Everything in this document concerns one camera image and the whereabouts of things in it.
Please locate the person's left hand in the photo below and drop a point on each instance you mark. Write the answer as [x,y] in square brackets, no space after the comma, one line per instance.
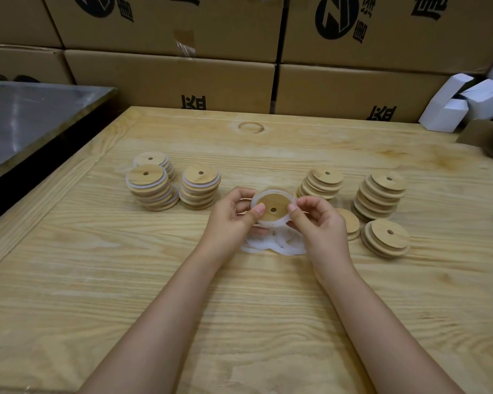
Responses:
[226,229]

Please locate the person's right hand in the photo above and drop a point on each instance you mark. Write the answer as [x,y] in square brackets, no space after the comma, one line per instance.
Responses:
[326,237]

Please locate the person's right thumb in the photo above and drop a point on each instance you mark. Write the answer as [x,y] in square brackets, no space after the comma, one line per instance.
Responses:
[299,209]

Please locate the person's left thumb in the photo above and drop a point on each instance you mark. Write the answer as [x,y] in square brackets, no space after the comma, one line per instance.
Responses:
[255,213]

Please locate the round bamboo lid with hole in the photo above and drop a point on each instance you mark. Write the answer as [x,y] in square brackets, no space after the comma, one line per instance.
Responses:
[273,205]

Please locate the person's right forearm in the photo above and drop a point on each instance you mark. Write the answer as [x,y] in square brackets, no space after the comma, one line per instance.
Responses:
[377,324]

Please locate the person's left forearm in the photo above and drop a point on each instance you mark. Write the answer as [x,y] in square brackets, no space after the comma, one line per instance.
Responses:
[160,324]

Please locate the pile of white silicone rings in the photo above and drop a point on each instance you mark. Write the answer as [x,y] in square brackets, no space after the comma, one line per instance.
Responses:
[277,244]

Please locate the bare bamboo lid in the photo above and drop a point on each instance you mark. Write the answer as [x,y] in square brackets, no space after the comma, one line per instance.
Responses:
[355,237]
[349,220]

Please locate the stack of ringed bamboo lids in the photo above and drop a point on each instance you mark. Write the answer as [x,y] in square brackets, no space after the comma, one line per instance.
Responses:
[200,185]
[150,159]
[150,186]

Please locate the tall stack of bare bamboo lids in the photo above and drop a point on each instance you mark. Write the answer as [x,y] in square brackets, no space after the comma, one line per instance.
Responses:
[379,194]

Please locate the low stack of bare bamboo lids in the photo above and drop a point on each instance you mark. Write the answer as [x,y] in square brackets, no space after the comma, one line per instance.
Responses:
[386,238]

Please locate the brown cardboard carton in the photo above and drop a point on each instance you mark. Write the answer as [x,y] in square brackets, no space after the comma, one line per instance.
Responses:
[25,63]
[344,92]
[164,24]
[156,79]
[394,36]
[16,18]

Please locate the open brown cardboard box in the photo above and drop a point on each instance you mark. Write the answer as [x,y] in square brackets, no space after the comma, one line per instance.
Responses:
[482,137]

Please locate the grey metal table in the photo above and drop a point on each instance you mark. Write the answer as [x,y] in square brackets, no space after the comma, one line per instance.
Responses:
[29,118]

